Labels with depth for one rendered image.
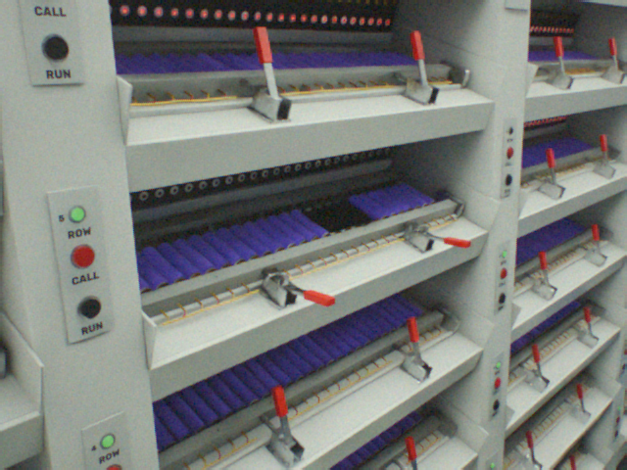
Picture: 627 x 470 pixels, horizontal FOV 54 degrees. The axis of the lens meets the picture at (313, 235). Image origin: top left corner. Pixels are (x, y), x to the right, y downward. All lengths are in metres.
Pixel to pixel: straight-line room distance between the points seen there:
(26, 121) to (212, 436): 0.42
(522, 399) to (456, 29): 0.73
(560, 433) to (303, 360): 0.88
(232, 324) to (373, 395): 0.32
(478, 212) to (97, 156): 0.65
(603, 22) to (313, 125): 1.10
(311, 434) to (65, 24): 0.55
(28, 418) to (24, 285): 0.11
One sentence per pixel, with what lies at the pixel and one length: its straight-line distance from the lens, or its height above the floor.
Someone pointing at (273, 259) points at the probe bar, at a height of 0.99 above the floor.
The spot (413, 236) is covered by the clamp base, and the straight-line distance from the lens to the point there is 0.87.
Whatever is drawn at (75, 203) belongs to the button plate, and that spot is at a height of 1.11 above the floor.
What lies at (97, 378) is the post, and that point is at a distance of 0.56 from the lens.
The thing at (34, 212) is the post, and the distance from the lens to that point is 0.50.
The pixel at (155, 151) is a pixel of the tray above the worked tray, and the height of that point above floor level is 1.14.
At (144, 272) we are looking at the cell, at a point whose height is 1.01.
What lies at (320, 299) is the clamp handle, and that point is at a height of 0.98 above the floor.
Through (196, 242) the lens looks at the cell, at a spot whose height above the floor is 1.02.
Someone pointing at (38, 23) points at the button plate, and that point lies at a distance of 0.50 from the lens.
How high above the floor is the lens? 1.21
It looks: 15 degrees down
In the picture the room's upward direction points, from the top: 2 degrees counter-clockwise
